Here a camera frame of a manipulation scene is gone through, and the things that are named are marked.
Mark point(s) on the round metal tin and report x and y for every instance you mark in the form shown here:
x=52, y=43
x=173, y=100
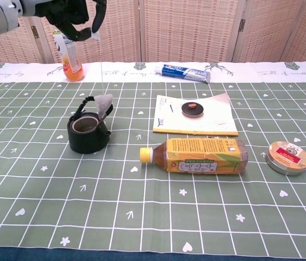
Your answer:
x=288, y=157

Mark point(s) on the woven folding screen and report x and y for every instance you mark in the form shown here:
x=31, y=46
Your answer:
x=185, y=30

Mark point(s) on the tea bottle with yellow label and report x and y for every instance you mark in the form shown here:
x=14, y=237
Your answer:
x=196, y=155

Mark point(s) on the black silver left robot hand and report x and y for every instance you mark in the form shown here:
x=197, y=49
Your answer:
x=65, y=13

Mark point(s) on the white notebook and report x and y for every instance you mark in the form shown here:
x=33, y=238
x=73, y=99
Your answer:
x=212, y=122

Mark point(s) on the black cast iron teapot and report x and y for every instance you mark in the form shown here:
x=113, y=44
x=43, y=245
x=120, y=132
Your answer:
x=87, y=142

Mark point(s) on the black teapot lid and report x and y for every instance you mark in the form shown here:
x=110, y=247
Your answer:
x=192, y=110

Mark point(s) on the orange juice bottle black cap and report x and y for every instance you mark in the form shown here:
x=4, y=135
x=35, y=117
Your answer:
x=72, y=65

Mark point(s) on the blue white toothpaste tube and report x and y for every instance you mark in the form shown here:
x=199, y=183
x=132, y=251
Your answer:
x=180, y=71

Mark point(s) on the green grid tablecloth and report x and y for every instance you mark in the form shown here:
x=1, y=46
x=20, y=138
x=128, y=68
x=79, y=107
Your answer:
x=152, y=212

